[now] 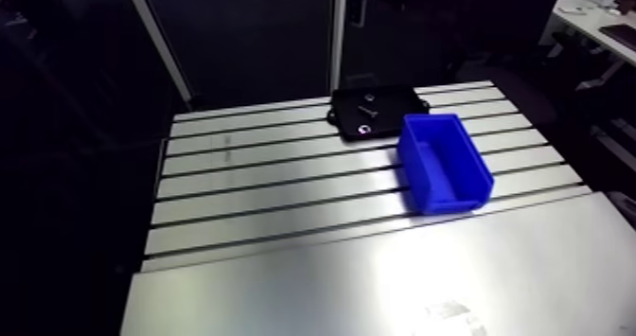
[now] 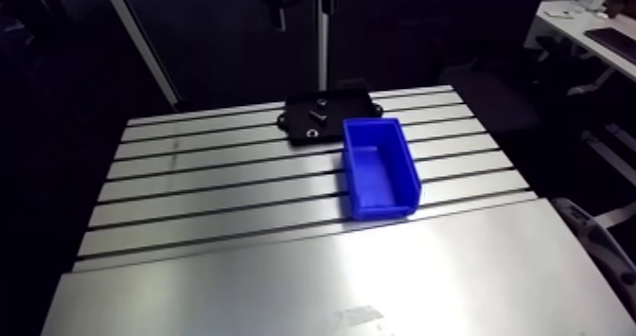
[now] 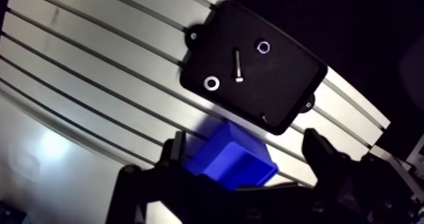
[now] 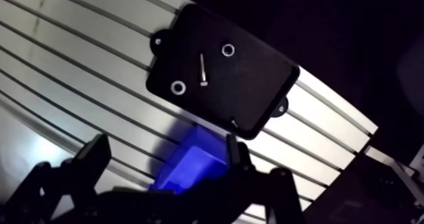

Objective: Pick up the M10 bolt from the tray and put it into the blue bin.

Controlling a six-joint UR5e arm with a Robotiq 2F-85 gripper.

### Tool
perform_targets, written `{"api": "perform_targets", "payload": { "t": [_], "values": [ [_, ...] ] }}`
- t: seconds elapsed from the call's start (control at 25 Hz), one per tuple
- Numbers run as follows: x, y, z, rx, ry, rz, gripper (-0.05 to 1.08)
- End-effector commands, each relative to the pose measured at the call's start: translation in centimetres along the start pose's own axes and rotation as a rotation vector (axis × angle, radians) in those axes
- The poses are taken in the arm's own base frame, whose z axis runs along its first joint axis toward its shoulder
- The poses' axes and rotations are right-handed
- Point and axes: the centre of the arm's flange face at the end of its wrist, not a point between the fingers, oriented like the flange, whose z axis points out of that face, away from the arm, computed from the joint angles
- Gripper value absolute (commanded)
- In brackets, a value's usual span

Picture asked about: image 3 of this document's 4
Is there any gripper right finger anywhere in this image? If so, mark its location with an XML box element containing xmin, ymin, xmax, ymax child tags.
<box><xmin>298</xmin><ymin>127</ymin><xmax>424</xmax><ymax>224</ymax></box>

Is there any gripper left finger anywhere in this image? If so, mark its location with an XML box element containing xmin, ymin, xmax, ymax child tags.
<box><xmin>105</xmin><ymin>131</ymin><xmax>213</xmax><ymax>224</ymax></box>

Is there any steel bolt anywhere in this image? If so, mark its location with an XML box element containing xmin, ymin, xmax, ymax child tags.
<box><xmin>234</xmin><ymin>49</ymin><xmax>245</xmax><ymax>83</ymax></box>

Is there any blue bin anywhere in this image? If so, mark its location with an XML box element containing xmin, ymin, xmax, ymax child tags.
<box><xmin>184</xmin><ymin>119</ymin><xmax>280</xmax><ymax>192</ymax></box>

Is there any black tray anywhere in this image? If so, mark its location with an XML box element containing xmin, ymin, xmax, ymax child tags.
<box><xmin>179</xmin><ymin>0</ymin><xmax>329</xmax><ymax>136</ymax></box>

